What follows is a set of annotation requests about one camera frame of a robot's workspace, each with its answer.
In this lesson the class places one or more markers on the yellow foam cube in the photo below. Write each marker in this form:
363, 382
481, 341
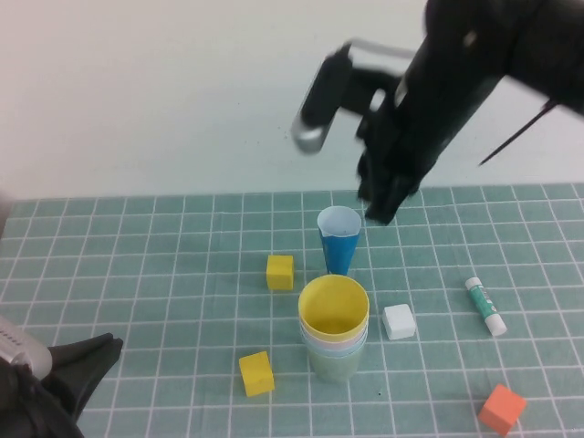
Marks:
256, 375
279, 273

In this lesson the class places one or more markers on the yellow plastic cup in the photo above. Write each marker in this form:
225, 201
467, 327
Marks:
333, 292

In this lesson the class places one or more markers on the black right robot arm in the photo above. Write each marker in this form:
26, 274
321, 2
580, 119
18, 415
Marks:
511, 41

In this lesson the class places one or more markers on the white foam cube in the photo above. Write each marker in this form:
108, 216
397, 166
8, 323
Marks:
399, 321

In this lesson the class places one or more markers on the orange foam cube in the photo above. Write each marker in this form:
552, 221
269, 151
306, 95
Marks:
501, 409

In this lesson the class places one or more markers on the light blue plastic cup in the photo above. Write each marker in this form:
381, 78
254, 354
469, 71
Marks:
335, 354

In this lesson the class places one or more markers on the green plastic cup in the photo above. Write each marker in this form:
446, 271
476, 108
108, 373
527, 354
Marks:
335, 372

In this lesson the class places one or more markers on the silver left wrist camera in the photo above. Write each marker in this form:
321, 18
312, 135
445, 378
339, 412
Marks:
23, 347

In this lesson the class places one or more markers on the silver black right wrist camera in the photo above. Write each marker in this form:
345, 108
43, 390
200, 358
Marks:
319, 105

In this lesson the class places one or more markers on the green white glue stick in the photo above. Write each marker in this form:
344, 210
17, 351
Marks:
483, 305

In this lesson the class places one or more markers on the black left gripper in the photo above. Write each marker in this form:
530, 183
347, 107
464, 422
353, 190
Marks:
27, 406

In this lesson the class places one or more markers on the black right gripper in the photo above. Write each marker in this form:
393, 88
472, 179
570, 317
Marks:
420, 123

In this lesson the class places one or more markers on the pink plastic cup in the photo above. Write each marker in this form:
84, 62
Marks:
333, 347

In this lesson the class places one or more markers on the blue paper cone cup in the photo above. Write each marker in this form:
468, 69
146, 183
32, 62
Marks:
337, 255

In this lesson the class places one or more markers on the green checked tablecloth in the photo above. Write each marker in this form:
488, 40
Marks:
182, 274

